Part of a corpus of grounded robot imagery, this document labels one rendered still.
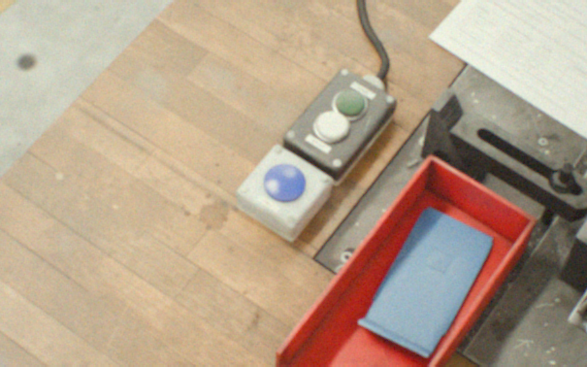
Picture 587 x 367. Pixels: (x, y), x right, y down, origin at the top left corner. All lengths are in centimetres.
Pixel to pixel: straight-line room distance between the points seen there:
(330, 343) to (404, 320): 7
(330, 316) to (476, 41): 36
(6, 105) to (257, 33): 113
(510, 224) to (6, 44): 147
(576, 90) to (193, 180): 41
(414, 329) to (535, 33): 38
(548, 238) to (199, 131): 36
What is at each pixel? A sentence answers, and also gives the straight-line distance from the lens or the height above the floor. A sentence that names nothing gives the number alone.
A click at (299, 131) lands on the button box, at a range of 128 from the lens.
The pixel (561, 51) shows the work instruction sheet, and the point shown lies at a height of 90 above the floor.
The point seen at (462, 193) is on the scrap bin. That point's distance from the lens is 125.
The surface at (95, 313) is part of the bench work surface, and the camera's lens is 122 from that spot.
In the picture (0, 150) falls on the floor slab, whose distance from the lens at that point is 240.
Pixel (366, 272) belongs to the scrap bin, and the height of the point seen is 90.
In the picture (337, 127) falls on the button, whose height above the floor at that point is 94.
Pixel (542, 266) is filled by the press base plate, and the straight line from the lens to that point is 127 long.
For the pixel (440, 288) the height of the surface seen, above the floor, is 91.
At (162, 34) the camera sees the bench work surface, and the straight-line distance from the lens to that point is 138.
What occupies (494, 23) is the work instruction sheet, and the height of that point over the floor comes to 90.
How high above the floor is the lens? 201
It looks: 60 degrees down
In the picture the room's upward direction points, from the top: 4 degrees clockwise
